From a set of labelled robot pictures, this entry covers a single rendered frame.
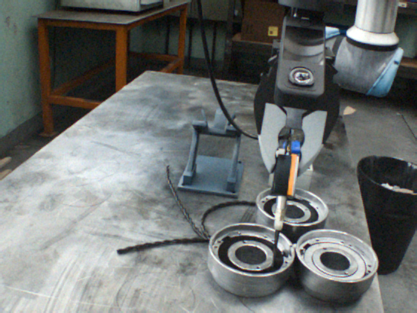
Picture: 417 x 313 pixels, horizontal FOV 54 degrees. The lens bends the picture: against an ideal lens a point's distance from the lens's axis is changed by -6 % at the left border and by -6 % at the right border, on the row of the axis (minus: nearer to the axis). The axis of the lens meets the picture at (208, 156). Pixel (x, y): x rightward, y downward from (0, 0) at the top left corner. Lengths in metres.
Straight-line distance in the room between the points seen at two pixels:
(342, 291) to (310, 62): 0.26
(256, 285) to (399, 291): 1.46
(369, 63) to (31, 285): 0.76
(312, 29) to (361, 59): 0.50
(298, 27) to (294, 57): 0.05
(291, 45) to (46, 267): 0.39
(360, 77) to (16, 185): 0.71
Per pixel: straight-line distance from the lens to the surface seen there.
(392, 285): 1.95
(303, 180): 0.74
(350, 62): 0.98
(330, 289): 0.53
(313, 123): 0.50
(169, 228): 0.62
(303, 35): 0.46
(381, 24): 0.96
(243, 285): 0.51
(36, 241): 0.61
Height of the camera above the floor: 1.16
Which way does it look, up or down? 26 degrees down
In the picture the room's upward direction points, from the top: 5 degrees clockwise
